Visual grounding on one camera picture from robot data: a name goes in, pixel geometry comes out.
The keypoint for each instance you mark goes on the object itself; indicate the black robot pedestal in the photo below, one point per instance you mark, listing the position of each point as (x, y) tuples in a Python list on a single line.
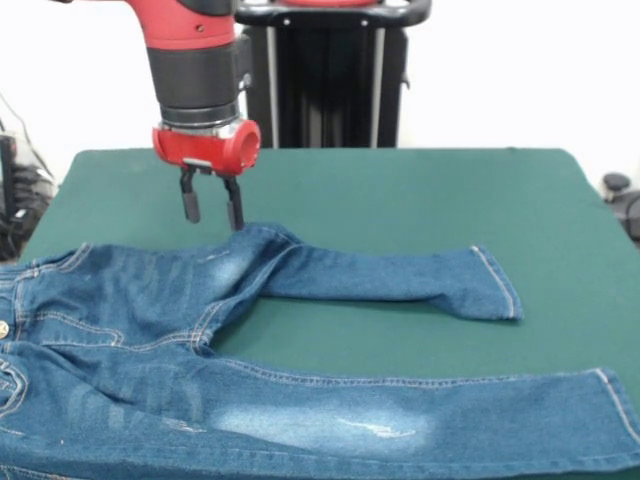
[(325, 75)]

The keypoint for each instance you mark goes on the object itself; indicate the blue denim jeans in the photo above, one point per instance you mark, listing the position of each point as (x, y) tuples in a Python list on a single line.
[(150, 375)]

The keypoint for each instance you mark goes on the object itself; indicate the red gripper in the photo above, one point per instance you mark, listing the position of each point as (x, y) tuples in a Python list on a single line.
[(210, 150)]

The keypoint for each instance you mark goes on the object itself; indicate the black box with red light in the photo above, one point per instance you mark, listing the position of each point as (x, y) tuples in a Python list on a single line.
[(7, 165)]

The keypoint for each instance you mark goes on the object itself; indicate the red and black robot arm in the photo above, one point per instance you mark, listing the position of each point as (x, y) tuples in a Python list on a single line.
[(195, 65)]

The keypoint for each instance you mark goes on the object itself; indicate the dark green table cloth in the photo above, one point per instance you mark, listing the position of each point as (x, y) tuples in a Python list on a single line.
[(400, 200)]

